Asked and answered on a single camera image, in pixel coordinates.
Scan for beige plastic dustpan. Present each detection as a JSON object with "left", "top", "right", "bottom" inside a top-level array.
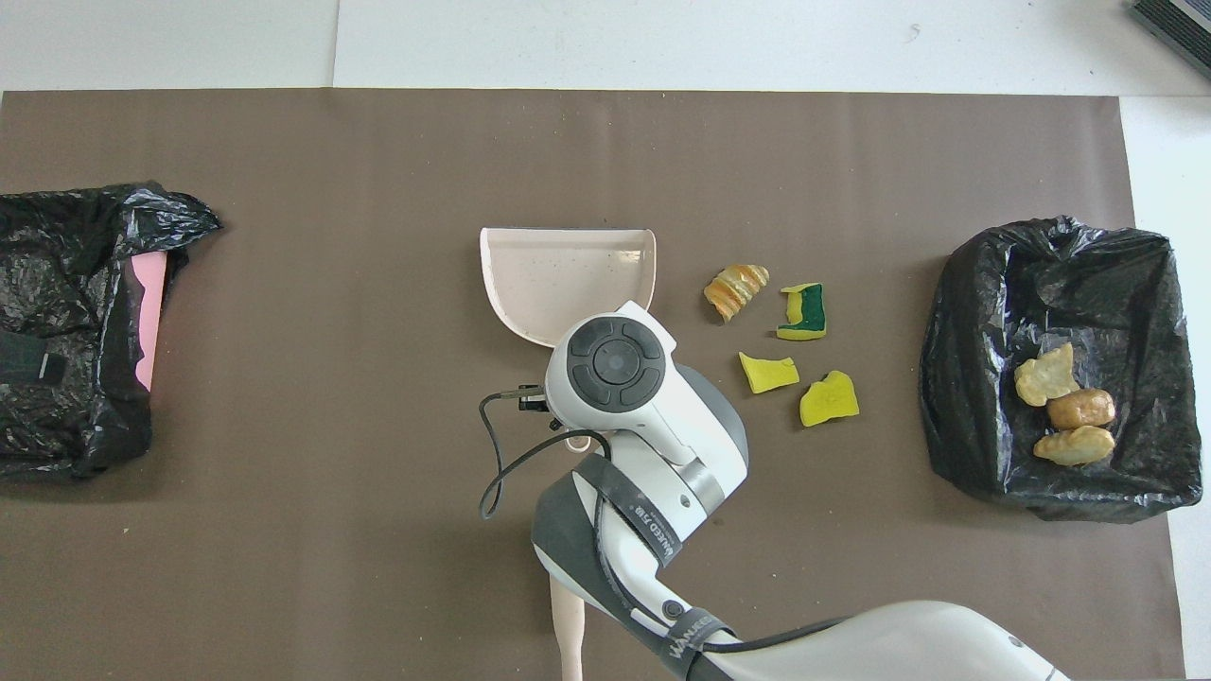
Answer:
[{"left": 479, "top": 226, "right": 658, "bottom": 453}]

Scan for orange striped croissant piece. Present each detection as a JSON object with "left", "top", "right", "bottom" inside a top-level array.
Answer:
[{"left": 703, "top": 264, "right": 771, "bottom": 323}]

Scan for small yellow sponge wedge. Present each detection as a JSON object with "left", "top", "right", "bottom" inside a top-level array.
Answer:
[{"left": 738, "top": 351, "right": 801, "bottom": 395}]

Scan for beige hand brush black bristles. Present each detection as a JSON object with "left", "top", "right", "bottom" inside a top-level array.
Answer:
[{"left": 549, "top": 575, "right": 588, "bottom": 681}]

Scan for green and yellow sponge piece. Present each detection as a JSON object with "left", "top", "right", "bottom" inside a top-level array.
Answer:
[{"left": 776, "top": 282, "right": 829, "bottom": 341}]

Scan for large yellow sponge piece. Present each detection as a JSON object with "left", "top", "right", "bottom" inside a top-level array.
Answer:
[{"left": 799, "top": 369, "right": 861, "bottom": 428}]

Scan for pale green lump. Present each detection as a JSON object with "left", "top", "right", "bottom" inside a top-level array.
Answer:
[{"left": 1014, "top": 342, "right": 1081, "bottom": 408}]

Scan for pale yellow lump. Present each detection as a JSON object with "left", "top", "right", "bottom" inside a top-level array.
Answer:
[{"left": 1032, "top": 427, "right": 1116, "bottom": 467}]

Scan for brown bread roll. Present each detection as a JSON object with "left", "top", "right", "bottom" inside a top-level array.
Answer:
[{"left": 1046, "top": 388, "right": 1117, "bottom": 430}]

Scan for crumpled black trash bag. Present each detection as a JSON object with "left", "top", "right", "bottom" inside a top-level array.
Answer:
[{"left": 0, "top": 182, "right": 223, "bottom": 479}]

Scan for pink bin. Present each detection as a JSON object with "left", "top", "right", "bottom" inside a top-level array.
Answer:
[{"left": 130, "top": 251, "right": 169, "bottom": 393}]

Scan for bin lined with black bag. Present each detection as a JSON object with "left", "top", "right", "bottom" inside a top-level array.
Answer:
[{"left": 920, "top": 215, "right": 1204, "bottom": 524}]

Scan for brown paper table mat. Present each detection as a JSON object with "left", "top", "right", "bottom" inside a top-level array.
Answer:
[{"left": 0, "top": 88, "right": 1185, "bottom": 681}]

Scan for dark ribbed device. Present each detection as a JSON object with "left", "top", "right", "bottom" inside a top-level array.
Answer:
[{"left": 1129, "top": 0, "right": 1211, "bottom": 80}]

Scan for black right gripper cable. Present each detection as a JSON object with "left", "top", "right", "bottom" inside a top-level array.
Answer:
[{"left": 479, "top": 386, "right": 611, "bottom": 521}]

